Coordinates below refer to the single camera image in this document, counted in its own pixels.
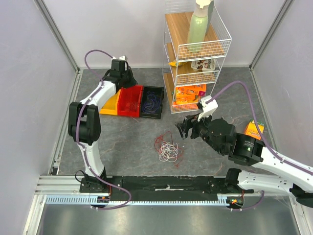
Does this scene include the white cable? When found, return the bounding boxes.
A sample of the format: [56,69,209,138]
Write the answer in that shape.
[158,141,179,163]

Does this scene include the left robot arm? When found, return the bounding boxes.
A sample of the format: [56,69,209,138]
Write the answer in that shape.
[68,56,137,192]

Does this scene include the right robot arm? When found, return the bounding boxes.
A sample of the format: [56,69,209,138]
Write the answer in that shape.
[176,115,313,208]

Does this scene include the red plastic bin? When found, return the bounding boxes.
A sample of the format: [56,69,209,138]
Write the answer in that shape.
[118,85,143,118]

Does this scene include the black plastic bin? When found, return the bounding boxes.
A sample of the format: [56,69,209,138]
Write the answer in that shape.
[139,86,164,119]

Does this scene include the orange box in rack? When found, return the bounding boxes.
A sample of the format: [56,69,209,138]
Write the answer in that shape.
[175,84,206,104]

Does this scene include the yellow plastic bin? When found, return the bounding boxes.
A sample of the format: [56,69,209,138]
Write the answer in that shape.
[99,91,121,116]

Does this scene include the yellow snack bag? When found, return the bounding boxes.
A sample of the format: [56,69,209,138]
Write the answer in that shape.
[168,60,189,68]

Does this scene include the orange snack box on table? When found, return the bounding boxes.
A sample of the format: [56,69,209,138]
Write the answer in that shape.
[244,119,265,140]

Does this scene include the white chocolate snack pack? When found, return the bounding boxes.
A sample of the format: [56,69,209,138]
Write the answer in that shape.
[191,59,216,71]

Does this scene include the green bottle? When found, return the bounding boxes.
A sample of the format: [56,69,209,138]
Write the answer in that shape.
[187,0,214,53]

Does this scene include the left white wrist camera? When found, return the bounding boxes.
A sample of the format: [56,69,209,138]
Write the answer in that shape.
[112,55,128,63]

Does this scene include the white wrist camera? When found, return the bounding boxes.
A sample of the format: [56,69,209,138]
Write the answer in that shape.
[197,95,218,121]
[112,55,128,63]

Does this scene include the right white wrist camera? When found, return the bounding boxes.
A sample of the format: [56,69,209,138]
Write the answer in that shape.
[197,95,218,121]

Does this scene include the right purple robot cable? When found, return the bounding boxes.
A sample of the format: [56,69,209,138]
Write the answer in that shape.
[210,81,313,176]

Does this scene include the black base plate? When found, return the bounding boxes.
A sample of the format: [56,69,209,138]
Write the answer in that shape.
[77,175,243,200]

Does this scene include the slotted cable duct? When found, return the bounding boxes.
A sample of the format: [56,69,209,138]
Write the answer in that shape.
[45,195,235,206]

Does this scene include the white wire shelf rack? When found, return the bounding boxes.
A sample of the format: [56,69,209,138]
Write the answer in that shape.
[162,0,232,114]

